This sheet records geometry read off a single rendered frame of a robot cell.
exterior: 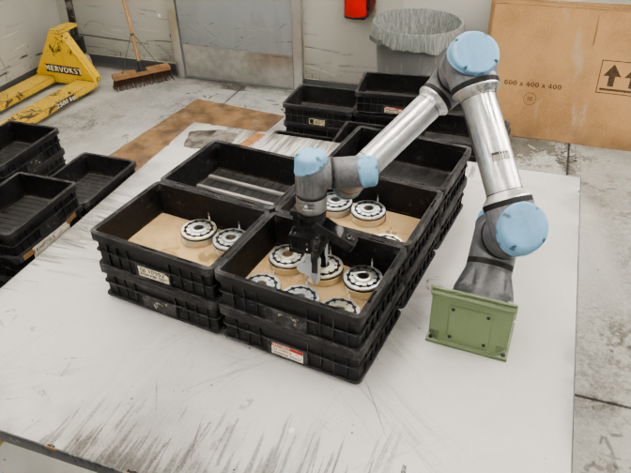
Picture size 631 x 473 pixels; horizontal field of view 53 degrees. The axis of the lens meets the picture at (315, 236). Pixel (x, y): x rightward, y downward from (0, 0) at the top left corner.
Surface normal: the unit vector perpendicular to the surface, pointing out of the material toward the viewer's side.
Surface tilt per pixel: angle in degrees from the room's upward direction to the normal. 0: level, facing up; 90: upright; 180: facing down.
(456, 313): 90
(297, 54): 90
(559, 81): 77
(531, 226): 55
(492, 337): 90
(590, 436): 0
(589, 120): 73
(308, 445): 0
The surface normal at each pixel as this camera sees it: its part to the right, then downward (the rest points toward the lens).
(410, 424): -0.02, -0.82
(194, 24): -0.33, 0.55
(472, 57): 0.01, -0.25
